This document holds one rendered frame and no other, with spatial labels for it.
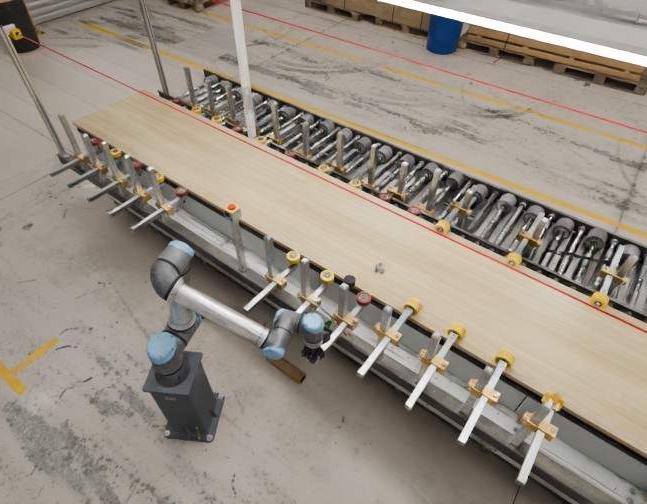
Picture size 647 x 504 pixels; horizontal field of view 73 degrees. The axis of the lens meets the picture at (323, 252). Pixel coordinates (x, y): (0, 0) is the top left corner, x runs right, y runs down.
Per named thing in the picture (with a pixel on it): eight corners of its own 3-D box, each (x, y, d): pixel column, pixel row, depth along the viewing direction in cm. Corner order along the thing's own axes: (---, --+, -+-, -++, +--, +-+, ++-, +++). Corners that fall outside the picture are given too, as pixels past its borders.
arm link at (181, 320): (162, 340, 238) (147, 255, 182) (179, 315, 250) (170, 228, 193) (188, 350, 238) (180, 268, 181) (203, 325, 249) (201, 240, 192)
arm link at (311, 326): (305, 308, 195) (326, 314, 193) (305, 324, 205) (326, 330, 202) (298, 325, 189) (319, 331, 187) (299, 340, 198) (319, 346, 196)
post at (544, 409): (512, 453, 207) (551, 411, 172) (504, 448, 209) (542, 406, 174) (514, 447, 209) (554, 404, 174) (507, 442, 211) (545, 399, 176)
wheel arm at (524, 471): (522, 486, 171) (524, 484, 168) (514, 481, 172) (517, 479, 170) (551, 413, 191) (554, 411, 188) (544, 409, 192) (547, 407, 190)
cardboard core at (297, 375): (298, 380, 292) (265, 356, 304) (299, 386, 297) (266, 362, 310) (306, 372, 296) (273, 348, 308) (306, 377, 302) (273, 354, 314)
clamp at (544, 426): (549, 443, 183) (554, 439, 179) (518, 423, 189) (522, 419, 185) (554, 431, 186) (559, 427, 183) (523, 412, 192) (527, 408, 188)
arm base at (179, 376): (184, 388, 232) (180, 379, 225) (149, 385, 233) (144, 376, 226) (195, 357, 245) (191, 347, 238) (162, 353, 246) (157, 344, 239)
